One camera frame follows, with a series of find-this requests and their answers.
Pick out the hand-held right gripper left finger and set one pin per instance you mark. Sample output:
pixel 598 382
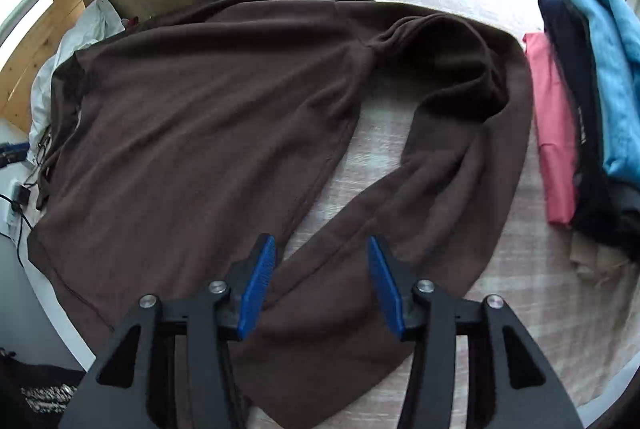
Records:
pixel 257 289

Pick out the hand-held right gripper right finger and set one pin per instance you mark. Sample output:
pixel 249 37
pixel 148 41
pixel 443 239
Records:
pixel 387 289

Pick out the brown fleece garment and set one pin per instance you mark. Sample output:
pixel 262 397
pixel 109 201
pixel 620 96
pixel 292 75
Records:
pixel 200 109

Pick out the plaid bed sheet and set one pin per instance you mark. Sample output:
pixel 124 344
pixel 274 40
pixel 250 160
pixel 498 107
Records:
pixel 380 149

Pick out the beige folded garment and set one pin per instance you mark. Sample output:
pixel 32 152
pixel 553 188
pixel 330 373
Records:
pixel 600 254

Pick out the pink folded garment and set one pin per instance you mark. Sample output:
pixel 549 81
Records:
pixel 550 124

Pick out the person's black tweed jacket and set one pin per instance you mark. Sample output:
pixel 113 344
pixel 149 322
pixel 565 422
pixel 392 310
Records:
pixel 35 389

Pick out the black plug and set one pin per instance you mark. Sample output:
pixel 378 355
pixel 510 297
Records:
pixel 21 198

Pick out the white power strip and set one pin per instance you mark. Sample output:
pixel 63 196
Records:
pixel 12 219

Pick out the blue and black device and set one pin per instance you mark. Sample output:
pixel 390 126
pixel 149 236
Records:
pixel 12 154

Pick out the dark red cloth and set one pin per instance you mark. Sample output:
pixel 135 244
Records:
pixel 131 24

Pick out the dark navy folded garment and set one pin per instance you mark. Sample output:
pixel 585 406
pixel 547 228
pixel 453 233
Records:
pixel 570 59

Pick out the white crumpled cloth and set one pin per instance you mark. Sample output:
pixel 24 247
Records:
pixel 85 34

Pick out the blue folded garment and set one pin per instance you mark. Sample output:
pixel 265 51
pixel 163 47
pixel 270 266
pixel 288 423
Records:
pixel 610 59

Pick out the pine wood slatted panel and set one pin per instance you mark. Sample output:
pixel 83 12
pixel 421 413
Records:
pixel 40 44

